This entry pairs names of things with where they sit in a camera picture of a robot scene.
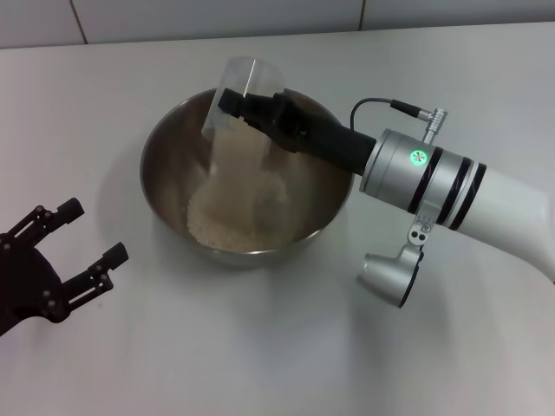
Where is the white backdrop panel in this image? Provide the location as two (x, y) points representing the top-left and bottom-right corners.
(358, 0), (555, 33)
(0, 0), (87, 50)
(71, 0), (366, 45)

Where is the right gripper cable with connector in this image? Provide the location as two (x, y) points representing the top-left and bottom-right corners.
(349, 97), (451, 144)

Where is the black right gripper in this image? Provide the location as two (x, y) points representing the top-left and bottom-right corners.
(217, 88), (377, 178)

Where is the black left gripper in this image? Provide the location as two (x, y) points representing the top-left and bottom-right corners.
(0, 198), (131, 335)

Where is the white uncooked rice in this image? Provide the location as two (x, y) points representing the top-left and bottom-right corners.
(186, 125), (291, 253)

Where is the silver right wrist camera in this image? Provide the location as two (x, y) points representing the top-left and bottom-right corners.
(356, 211), (428, 309)

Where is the clear plastic measuring cup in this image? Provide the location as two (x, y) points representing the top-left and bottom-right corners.
(201, 55), (288, 146)

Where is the stainless steel mixing bowl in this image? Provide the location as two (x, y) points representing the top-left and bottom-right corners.
(139, 82), (356, 268)

